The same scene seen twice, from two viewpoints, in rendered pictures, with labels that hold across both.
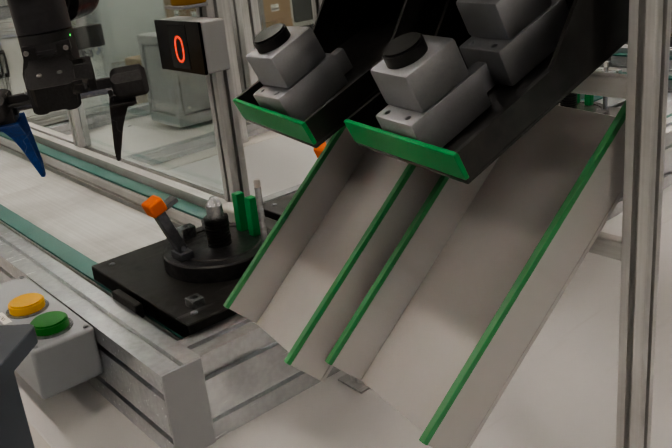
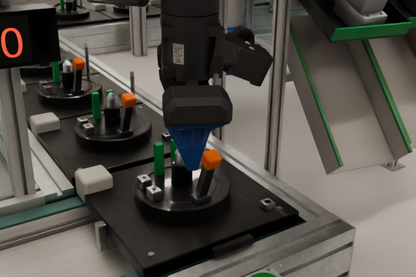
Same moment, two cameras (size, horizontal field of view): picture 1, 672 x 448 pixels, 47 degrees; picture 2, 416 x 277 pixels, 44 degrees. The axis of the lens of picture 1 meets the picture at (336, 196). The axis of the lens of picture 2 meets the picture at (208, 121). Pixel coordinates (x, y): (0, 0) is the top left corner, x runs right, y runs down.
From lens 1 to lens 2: 1.11 m
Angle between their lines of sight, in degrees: 77
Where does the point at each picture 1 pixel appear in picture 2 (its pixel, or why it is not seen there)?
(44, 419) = not seen: outside the picture
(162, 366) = (342, 227)
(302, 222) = (312, 105)
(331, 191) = (301, 85)
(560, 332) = (243, 148)
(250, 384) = not seen: hidden behind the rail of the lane
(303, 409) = not seen: hidden behind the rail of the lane
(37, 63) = (229, 40)
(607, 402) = (309, 151)
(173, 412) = (350, 251)
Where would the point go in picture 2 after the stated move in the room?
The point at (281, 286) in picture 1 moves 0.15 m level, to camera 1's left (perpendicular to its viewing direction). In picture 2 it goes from (321, 147) to (330, 198)
